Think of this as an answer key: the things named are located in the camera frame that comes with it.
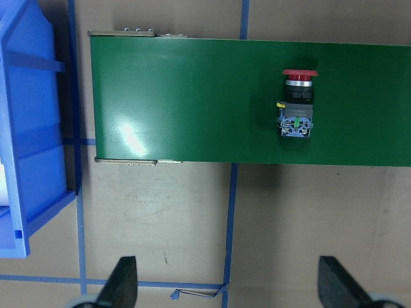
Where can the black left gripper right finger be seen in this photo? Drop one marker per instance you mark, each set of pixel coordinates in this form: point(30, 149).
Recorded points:
point(336, 287)

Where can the green conveyor belt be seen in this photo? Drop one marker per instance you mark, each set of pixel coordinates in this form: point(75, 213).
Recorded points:
point(214, 100)

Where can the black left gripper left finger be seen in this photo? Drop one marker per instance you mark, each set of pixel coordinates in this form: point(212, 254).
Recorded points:
point(120, 290)

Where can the blue left plastic bin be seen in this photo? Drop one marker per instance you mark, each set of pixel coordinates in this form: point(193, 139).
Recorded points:
point(32, 152)

